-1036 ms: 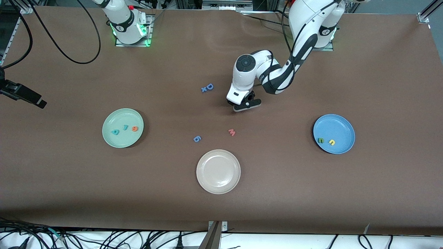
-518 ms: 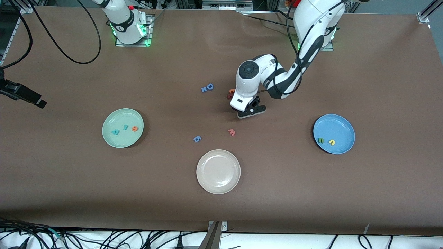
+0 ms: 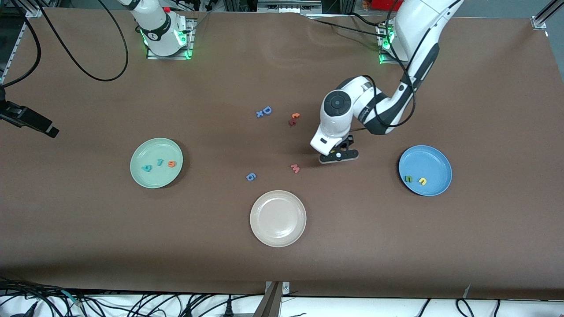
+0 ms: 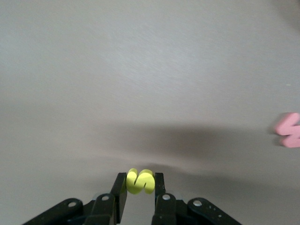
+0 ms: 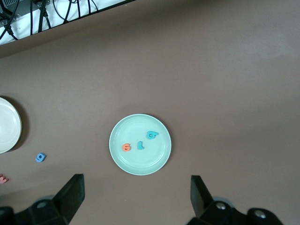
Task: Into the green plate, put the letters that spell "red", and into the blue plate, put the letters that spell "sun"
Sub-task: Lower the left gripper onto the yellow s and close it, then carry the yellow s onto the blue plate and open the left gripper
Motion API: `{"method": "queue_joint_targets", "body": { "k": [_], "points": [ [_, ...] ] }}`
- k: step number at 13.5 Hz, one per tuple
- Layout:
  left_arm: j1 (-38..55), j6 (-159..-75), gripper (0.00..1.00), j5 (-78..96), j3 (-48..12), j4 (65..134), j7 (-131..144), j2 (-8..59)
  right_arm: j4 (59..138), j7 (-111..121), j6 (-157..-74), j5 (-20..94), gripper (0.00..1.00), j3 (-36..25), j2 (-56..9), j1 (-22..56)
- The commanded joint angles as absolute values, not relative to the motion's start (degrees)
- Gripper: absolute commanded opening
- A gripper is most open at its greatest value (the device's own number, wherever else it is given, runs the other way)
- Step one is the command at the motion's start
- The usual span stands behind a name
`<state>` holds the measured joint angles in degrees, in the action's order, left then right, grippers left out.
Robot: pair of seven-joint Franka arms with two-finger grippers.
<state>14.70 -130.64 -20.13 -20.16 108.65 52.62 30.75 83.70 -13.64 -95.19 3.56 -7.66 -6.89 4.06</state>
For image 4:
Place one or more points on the yellow foam letter s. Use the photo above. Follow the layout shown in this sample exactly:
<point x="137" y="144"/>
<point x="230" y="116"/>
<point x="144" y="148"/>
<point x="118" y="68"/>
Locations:
<point x="140" y="188"/>

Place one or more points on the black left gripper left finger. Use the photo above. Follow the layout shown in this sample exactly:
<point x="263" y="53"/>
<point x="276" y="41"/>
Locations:
<point x="100" y="211"/>

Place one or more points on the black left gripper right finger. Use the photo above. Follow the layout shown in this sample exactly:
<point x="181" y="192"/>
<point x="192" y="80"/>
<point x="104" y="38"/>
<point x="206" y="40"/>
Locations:
<point x="173" y="213"/>

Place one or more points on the brown table cover sheet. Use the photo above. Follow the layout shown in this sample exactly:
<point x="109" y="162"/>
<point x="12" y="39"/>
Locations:
<point x="117" y="70"/>

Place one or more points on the pink foam letter w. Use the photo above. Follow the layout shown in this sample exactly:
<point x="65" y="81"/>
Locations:
<point x="290" y="126"/>

